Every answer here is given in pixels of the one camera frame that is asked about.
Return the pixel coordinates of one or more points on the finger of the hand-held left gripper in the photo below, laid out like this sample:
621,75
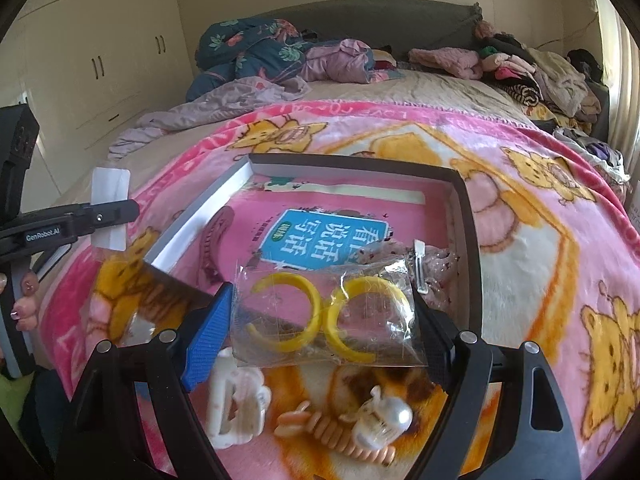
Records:
110,212

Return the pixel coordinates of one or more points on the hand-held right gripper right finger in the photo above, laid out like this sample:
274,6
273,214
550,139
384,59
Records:
436,347

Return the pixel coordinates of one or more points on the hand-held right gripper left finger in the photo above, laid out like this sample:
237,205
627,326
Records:
207,332

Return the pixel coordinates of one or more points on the white plastic packet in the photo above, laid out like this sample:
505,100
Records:
112,182

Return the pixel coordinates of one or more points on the white hair claw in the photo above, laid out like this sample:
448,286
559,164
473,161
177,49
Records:
235,410

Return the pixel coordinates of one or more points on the clear pearl hair clip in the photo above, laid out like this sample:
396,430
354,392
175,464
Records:
390,417

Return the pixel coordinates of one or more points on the bag of yellow hoop earrings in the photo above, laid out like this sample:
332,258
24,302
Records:
305,305

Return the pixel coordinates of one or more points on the shallow grey box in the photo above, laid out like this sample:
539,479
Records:
466,240

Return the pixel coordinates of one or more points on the peach hair claw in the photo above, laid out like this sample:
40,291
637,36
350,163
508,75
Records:
330,432

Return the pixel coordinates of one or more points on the person's left hand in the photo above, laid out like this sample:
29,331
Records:
27,285

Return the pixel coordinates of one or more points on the clear floral packet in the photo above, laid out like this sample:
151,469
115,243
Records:
442,265

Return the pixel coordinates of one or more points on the pink hair claw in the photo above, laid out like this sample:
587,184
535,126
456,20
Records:
217,230

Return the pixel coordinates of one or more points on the pink printed blanket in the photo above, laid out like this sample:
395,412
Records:
525,270

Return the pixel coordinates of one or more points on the cream wardrobe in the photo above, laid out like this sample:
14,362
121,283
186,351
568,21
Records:
100,20

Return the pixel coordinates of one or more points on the lilac quilt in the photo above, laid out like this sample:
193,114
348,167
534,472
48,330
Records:
225,95

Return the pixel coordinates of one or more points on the pink book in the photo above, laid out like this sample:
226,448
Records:
350,205

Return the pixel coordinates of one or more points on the green cloth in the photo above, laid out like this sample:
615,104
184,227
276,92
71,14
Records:
12,400

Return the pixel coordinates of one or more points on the dark floral quilt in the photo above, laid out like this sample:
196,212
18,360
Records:
250,50

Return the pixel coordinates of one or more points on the bed with beige sheet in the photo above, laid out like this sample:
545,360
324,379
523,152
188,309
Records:
435,90

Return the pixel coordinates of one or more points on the pink fuzzy garment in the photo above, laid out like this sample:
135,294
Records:
445,60

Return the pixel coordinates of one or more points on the pile of clothes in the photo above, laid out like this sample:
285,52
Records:
555,75

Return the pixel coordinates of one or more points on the pale curtain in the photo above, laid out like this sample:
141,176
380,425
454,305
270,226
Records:
625,85

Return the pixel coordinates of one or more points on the grey headboard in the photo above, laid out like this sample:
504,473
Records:
400,25

